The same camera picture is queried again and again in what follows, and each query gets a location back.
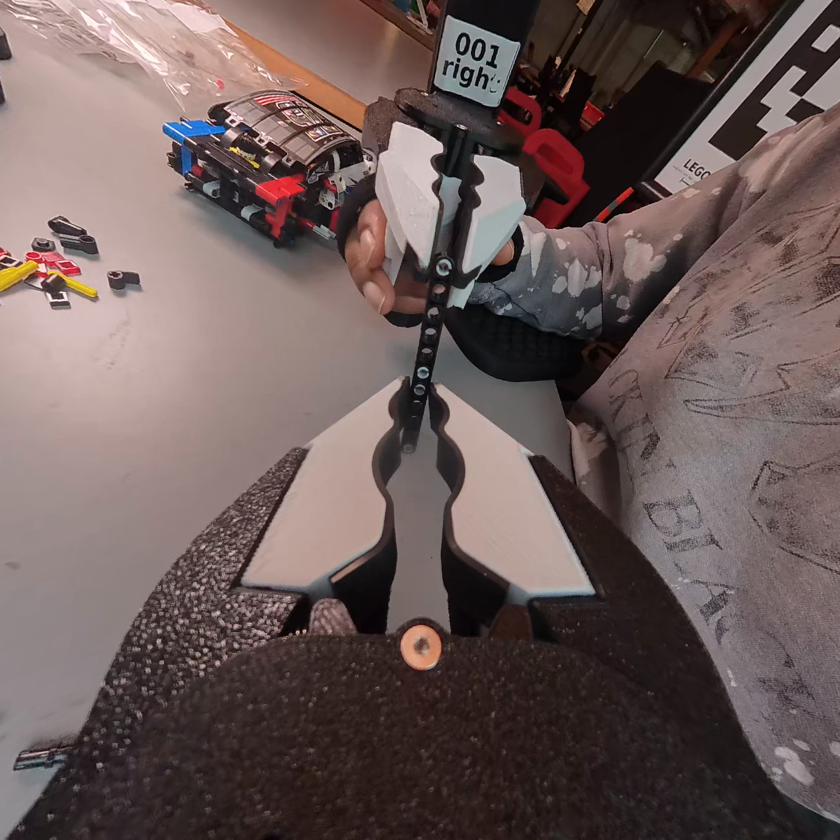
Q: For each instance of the grey table with wooden edge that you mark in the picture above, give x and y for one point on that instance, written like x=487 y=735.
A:
x=315 y=39

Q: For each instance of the person's right hand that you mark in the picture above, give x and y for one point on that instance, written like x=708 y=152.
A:
x=367 y=256

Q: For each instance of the pile of blue black pins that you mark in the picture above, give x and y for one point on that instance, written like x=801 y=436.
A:
x=43 y=756

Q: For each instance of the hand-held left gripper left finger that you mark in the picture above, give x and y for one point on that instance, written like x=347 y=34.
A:
x=315 y=525

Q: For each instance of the black toy tire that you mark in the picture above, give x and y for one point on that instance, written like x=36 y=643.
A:
x=4 y=44

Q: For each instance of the black perforated brick beam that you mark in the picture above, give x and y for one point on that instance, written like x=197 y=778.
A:
x=428 y=334

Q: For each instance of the black patterned tag board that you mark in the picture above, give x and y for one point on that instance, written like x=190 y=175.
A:
x=754 y=79

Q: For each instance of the brick race car model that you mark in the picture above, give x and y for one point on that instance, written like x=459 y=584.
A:
x=262 y=164

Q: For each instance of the person's right forearm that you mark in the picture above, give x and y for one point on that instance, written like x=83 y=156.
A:
x=623 y=262

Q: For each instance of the red tote bag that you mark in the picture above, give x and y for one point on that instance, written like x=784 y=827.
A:
x=558 y=170
x=522 y=108

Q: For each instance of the grey desk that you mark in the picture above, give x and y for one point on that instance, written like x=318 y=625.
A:
x=164 y=426

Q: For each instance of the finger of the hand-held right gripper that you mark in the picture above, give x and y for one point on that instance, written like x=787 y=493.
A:
x=407 y=197
x=499 y=203

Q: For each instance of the heap of clear plastic bags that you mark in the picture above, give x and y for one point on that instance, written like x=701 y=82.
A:
x=131 y=39

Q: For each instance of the pile of yellow red black parts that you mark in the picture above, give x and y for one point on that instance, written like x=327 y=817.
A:
x=52 y=262

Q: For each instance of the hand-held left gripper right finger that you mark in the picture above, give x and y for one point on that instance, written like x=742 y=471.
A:
x=518 y=525

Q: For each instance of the black office chair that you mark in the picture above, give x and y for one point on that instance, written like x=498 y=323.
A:
x=554 y=190

